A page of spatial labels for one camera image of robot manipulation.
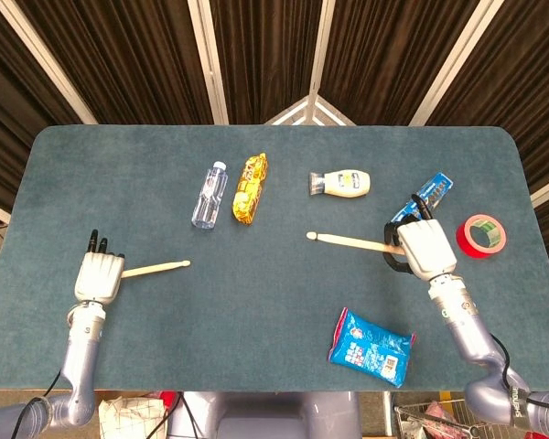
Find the wire basket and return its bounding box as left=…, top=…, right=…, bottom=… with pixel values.
left=393, top=397, right=495, bottom=439

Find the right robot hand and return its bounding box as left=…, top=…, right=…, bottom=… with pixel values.
left=382, top=194, right=458, bottom=281

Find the wooden drumstick with black ring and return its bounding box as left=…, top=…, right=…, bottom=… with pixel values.
left=306, top=230, right=406, bottom=255

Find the white triangular screen base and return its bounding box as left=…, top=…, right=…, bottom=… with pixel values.
left=264, top=93, right=357, bottom=127

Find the blue cookie box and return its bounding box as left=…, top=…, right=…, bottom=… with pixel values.
left=390, top=171, right=455, bottom=225

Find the blue snack bag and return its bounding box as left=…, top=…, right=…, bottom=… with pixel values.
left=328, top=306, right=417, bottom=389

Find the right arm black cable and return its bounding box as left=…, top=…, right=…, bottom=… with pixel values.
left=490, top=333, right=549, bottom=408

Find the red tape roll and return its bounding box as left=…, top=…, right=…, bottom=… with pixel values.
left=455, top=213, right=508, bottom=260

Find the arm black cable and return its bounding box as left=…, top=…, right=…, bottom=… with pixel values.
left=490, top=333, right=549, bottom=408
left=9, top=369, right=63, bottom=439

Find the white checked bag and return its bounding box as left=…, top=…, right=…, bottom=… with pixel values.
left=98, top=396, right=168, bottom=439

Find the teal table cloth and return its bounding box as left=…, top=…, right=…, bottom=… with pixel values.
left=0, top=123, right=549, bottom=392

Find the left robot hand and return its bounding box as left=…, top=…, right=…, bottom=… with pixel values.
left=73, top=229, right=126, bottom=306

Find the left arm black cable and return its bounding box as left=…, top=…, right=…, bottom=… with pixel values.
left=9, top=369, right=63, bottom=439

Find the grey robot torso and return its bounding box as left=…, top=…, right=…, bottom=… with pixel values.
left=167, top=391, right=363, bottom=439

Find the clear plastic water bottle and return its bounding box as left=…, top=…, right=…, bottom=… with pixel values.
left=191, top=160, right=229, bottom=230

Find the brown curtain panel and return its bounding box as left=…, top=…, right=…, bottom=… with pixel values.
left=16, top=0, right=214, bottom=125
left=427, top=0, right=549, bottom=257
left=209, top=0, right=325, bottom=125
left=319, top=0, right=481, bottom=127
left=0, top=0, right=84, bottom=216

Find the white mayonnaise squeeze bottle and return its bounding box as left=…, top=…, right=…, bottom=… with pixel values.
left=308, top=168, right=372, bottom=199

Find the cardboard box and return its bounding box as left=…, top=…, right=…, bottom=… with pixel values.
left=93, top=390, right=152, bottom=403

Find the yellow foil snack pack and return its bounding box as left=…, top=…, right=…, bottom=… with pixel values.
left=231, top=153, right=269, bottom=226

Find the plain wooden drumstick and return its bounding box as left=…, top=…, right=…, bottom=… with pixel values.
left=121, top=260, right=192, bottom=279

